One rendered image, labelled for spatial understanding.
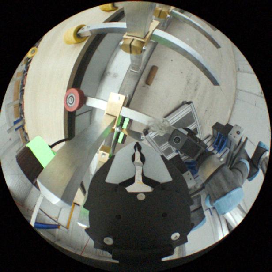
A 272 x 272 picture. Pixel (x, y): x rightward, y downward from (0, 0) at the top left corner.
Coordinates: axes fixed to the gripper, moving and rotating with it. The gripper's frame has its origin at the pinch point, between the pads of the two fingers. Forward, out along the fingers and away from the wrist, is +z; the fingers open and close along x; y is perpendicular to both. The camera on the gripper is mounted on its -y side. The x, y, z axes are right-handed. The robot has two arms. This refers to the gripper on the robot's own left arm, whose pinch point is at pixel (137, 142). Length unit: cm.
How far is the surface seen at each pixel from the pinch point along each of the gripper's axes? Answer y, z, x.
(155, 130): 3.2, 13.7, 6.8
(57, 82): -18.4, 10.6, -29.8
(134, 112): -2.3, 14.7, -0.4
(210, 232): 204, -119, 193
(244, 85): -143, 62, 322
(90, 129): -2.0, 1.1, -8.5
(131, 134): 0.0, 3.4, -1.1
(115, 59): -35, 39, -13
